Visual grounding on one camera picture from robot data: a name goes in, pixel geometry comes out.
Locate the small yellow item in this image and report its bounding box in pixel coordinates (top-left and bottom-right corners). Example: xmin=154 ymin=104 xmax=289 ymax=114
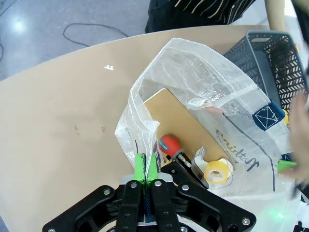
xmin=281 ymin=109 xmax=290 ymax=126

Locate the brown kraft board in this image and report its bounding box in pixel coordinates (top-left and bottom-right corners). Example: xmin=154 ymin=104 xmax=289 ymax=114
xmin=143 ymin=88 xmax=234 ymax=165

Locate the person left forearm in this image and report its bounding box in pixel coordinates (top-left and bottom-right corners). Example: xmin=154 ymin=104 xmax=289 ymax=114
xmin=264 ymin=0 xmax=287 ymax=31

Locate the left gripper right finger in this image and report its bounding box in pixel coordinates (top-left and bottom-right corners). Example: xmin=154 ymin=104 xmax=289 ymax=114
xmin=146 ymin=153 xmax=257 ymax=232

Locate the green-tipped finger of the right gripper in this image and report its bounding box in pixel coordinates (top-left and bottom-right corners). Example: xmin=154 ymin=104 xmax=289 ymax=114
xmin=277 ymin=159 xmax=298 ymax=174

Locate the red and grey stubby screwdriver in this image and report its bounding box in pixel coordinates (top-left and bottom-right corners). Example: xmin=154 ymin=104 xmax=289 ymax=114
xmin=158 ymin=134 xmax=193 ymax=168

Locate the black floor cable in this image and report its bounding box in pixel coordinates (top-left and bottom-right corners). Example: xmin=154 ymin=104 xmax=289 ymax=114
xmin=63 ymin=23 xmax=130 ymax=48

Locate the person left hand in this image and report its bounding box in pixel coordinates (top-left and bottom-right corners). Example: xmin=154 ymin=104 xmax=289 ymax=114
xmin=288 ymin=93 xmax=309 ymax=180

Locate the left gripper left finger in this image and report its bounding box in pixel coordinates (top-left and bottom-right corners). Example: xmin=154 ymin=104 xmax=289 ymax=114
xmin=42 ymin=152 xmax=147 ymax=232

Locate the yellow tape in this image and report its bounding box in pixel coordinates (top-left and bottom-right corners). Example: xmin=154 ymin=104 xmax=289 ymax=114
xmin=190 ymin=146 xmax=235 ymax=190

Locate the dark grey perforated basket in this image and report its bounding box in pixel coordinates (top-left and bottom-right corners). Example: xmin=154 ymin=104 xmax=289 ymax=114
xmin=223 ymin=30 xmax=309 ymax=115

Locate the person in striped shirt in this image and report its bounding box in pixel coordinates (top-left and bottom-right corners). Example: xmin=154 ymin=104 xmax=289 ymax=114
xmin=144 ymin=0 xmax=257 ymax=34

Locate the white woven shopping bag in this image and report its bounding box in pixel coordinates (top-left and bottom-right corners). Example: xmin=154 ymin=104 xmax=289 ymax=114
xmin=114 ymin=37 xmax=309 ymax=232

